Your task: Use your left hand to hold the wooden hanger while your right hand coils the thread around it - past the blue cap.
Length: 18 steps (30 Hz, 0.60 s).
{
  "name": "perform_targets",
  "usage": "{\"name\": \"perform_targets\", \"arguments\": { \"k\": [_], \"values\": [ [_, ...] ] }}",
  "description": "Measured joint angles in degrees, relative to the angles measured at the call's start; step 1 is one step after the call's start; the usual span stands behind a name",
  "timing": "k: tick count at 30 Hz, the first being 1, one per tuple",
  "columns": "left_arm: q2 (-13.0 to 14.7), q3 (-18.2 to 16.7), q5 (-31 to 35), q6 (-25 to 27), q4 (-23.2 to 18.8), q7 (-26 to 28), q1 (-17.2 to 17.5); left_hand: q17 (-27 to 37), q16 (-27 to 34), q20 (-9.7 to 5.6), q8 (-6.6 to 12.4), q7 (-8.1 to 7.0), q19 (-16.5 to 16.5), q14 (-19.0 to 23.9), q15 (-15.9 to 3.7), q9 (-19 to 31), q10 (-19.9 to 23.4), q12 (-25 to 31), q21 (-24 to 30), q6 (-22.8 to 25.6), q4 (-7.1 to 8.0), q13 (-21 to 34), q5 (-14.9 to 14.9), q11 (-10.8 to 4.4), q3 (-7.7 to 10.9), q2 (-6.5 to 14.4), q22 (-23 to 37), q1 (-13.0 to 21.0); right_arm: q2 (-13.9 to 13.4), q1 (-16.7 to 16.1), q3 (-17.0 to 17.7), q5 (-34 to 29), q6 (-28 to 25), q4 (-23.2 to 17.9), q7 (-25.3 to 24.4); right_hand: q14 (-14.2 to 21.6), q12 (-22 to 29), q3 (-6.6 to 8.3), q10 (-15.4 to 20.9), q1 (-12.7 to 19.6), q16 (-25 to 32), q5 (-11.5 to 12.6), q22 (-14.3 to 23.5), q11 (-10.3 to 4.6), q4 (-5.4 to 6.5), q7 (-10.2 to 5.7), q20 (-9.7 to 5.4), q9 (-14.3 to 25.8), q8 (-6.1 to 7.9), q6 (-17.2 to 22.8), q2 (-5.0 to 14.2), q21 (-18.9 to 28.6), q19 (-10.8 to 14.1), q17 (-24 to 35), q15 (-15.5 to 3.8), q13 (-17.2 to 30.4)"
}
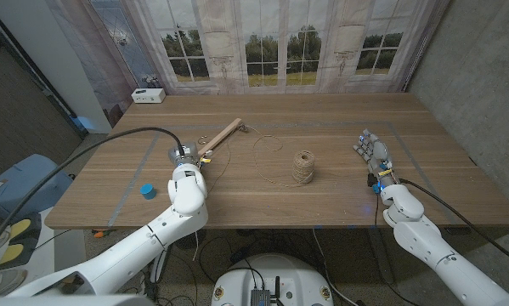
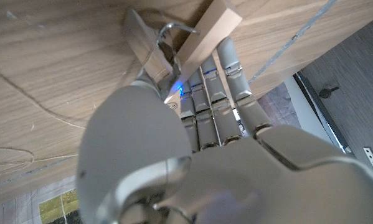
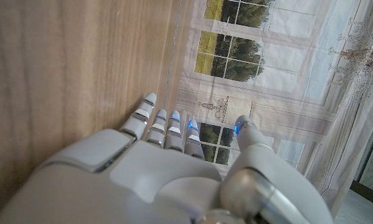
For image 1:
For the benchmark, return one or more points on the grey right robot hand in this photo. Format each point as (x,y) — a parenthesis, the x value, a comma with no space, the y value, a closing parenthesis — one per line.
(379,159)

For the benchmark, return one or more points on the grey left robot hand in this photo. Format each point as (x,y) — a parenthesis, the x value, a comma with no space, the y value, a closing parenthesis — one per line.
(185,154)

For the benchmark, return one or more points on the wooden stick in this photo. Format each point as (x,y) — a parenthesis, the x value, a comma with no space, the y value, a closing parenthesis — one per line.
(222,135)

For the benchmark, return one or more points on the jute twine strand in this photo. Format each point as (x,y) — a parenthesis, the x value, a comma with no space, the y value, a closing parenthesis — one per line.
(255,159)

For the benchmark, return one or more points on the jute twine spool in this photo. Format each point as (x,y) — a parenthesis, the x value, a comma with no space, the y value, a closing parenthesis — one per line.
(303,166)

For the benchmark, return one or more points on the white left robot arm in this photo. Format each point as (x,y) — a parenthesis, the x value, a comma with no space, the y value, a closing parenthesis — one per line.
(152,242)

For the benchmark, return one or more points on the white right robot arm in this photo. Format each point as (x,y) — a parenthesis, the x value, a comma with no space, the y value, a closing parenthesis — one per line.
(428,246)

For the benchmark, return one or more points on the blue bottle cap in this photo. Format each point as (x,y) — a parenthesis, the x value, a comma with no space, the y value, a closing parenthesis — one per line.
(148,191)

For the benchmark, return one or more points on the white power strip box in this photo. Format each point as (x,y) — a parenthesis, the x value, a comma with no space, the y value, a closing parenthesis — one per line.
(148,95)

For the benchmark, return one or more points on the black floor fan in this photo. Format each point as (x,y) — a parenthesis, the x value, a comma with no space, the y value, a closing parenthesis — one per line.
(192,240)

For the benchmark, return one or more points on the grey table leg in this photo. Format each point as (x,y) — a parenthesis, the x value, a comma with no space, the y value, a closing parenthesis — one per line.
(377,255)

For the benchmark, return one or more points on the white table leg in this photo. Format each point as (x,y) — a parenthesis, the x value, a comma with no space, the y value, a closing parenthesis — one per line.
(157,268)

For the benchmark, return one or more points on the printed window backdrop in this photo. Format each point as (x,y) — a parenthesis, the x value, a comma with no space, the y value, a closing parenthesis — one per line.
(279,42)

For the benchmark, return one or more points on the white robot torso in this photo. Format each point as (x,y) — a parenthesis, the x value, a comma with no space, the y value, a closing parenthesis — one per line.
(275,272)

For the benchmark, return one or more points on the white low platform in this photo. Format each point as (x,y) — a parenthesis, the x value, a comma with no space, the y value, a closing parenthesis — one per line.
(69,251)

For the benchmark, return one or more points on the small grey electronics box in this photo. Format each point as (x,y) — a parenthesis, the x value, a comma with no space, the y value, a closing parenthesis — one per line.
(260,297)

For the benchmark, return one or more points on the blue plastic bin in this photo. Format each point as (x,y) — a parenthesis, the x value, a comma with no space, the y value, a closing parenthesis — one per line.
(20,187)

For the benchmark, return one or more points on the white sneaker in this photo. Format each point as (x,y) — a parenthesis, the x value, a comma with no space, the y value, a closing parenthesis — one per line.
(1,281)

